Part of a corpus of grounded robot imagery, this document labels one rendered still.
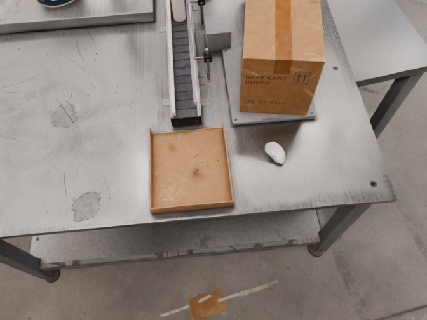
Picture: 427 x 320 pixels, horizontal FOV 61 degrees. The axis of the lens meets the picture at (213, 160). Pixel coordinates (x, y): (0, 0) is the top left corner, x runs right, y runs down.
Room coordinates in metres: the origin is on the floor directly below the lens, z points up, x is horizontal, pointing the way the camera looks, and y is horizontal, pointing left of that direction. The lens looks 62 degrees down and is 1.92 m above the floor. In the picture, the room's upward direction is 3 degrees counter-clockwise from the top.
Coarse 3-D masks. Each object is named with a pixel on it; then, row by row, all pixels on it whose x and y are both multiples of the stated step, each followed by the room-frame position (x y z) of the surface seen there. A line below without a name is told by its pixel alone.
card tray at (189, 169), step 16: (208, 128) 0.71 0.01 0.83; (224, 128) 0.68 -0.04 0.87; (160, 144) 0.65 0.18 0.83; (176, 144) 0.65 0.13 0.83; (192, 144) 0.65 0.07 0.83; (208, 144) 0.64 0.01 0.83; (224, 144) 0.64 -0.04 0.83; (160, 160) 0.59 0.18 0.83; (176, 160) 0.59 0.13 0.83; (192, 160) 0.58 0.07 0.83; (208, 160) 0.58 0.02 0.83; (224, 160) 0.58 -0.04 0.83; (160, 176) 0.53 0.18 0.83; (176, 176) 0.53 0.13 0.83; (192, 176) 0.52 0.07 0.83; (208, 176) 0.52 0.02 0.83; (224, 176) 0.52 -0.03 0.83; (160, 192) 0.47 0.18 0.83; (176, 192) 0.47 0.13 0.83; (192, 192) 0.46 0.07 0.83; (208, 192) 0.46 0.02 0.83; (224, 192) 0.46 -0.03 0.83; (160, 208) 0.40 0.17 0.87; (176, 208) 0.40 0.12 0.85; (192, 208) 0.41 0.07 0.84
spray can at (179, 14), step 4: (172, 0) 1.21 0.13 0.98; (176, 0) 1.20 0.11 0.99; (180, 0) 1.20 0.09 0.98; (172, 4) 1.21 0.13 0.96; (176, 4) 1.20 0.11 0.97; (180, 4) 1.20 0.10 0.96; (184, 4) 1.22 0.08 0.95; (172, 8) 1.21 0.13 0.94; (176, 8) 1.20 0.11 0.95; (180, 8) 1.20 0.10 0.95; (184, 8) 1.21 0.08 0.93; (176, 12) 1.20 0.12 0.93; (180, 12) 1.20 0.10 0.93; (184, 12) 1.21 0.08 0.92; (176, 16) 1.20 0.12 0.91; (180, 16) 1.20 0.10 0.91; (184, 16) 1.21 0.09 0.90; (176, 20) 1.20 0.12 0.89; (180, 20) 1.20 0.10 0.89; (184, 20) 1.21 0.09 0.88
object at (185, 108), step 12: (180, 24) 1.19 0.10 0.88; (180, 36) 1.12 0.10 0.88; (180, 48) 1.05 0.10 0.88; (180, 60) 0.99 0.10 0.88; (180, 72) 0.93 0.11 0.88; (180, 84) 0.87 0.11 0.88; (192, 84) 0.87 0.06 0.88; (180, 96) 0.82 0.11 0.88; (192, 96) 0.82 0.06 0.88; (180, 108) 0.77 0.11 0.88; (192, 108) 0.77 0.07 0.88
